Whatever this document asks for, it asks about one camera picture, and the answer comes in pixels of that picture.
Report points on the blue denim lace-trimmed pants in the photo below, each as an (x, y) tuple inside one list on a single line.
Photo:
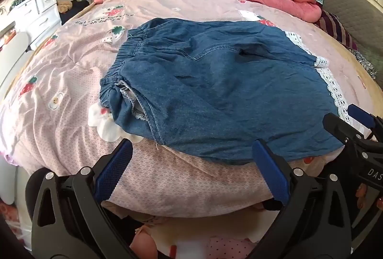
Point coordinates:
[(224, 82)]

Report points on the black and white patterned cloth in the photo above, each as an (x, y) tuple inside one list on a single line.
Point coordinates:
[(366, 64)]

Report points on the pink printed quilt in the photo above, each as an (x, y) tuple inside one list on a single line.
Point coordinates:
[(68, 88)]

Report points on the person's right hand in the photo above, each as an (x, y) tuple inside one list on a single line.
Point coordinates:
[(363, 196)]

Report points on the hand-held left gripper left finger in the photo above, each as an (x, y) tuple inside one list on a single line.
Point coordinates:
[(115, 169)]

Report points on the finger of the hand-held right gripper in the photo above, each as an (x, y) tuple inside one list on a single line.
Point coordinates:
[(360, 115), (338, 126)]

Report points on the grey quilted headboard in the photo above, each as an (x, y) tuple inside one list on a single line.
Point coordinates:
[(353, 2)]

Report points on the purple striped cloth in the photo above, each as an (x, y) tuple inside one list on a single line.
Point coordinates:
[(336, 27)]

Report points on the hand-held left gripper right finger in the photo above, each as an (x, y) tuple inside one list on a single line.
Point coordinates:
[(269, 169)]

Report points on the black cloth pile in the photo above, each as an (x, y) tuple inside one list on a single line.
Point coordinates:
[(74, 11)]

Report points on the white drawer cabinet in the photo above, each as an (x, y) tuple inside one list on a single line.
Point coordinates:
[(39, 17)]

